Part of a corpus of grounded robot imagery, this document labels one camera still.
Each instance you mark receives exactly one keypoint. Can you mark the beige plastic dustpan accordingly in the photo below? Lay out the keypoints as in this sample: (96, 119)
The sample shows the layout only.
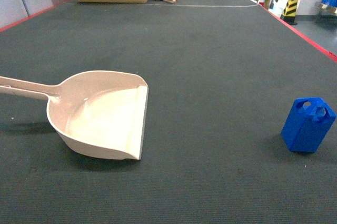
(99, 114)

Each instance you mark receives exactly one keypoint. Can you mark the blue plastic block part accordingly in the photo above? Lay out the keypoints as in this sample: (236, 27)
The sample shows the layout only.
(307, 124)

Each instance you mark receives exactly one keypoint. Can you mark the yellow black striped bollard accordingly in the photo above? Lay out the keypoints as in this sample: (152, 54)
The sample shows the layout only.
(289, 13)

